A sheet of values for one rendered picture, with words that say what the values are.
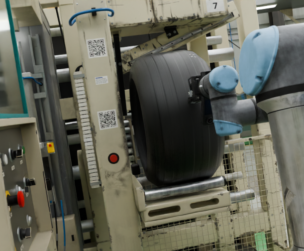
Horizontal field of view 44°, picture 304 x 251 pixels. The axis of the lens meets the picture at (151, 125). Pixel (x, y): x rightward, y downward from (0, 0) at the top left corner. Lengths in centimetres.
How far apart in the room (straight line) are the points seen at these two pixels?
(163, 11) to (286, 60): 127
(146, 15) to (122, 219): 95
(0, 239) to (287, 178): 52
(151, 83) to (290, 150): 82
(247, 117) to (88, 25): 79
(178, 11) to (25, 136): 101
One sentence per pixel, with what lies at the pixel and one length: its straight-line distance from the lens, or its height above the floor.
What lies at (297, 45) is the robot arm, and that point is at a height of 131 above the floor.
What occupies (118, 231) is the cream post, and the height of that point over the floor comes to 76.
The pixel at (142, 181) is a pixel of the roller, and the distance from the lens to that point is 178.
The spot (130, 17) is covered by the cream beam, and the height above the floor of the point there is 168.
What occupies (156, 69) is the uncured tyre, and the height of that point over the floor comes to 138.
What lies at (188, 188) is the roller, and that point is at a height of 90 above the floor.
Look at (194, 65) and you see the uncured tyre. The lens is 147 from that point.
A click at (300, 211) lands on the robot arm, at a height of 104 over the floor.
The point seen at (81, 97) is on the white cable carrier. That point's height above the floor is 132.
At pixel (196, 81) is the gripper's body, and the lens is 124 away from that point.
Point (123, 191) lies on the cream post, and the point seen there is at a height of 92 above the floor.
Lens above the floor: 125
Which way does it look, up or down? 3 degrees down
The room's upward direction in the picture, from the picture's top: 8 degrees counter-clockwise
